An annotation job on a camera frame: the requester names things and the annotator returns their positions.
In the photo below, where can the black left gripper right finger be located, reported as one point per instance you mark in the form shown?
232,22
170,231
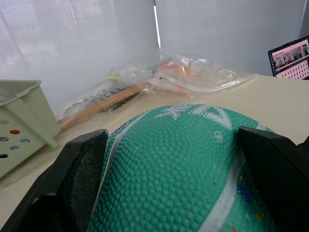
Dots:
277,174

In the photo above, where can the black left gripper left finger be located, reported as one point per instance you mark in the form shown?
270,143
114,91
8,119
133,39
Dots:
60,183

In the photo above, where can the green pebbled rubber ball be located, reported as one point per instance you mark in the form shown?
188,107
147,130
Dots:
169,174

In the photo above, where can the pale green perforated plastic basket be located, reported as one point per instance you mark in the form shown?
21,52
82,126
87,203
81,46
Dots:
21,125

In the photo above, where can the clear plastic bag with brush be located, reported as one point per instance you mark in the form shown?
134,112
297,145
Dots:
101,101

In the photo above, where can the black laptop screen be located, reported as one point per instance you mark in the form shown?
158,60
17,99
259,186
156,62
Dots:
290,60

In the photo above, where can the clear zip bag with items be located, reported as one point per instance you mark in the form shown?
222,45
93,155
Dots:
193,77

